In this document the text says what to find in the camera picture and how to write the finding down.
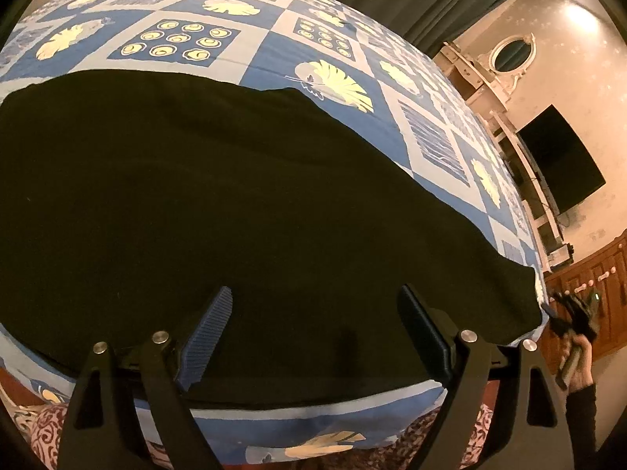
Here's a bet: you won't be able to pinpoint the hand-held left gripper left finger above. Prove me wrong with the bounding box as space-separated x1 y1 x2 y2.
58 286 234 470

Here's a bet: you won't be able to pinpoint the blue patterned bed sheet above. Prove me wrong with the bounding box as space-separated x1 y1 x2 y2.
0 0 552 466

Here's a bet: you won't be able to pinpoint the white oval mirror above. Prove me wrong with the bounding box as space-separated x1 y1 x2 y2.
490 33 537 76

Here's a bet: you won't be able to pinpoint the white dressing table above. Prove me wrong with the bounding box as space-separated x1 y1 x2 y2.
436 42 515 123

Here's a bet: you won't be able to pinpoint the person's right forearm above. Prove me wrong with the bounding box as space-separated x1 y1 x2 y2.
565 383 602 457

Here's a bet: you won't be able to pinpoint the white television stand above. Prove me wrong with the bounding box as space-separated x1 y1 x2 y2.
490 110 576 268

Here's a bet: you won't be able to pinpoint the black flat television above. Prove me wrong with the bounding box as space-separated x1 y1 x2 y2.
516 104 607 213

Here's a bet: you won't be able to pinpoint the person's right hand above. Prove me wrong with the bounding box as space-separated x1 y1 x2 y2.
562 335 596 393

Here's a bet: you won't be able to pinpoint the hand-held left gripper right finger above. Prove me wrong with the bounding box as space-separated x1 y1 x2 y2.
397 284 575 470

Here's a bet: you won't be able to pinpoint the brown wooden cabinet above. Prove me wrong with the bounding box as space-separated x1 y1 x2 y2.
544 228 627 358

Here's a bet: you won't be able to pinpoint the black pants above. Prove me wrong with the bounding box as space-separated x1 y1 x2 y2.
0 69 550 405

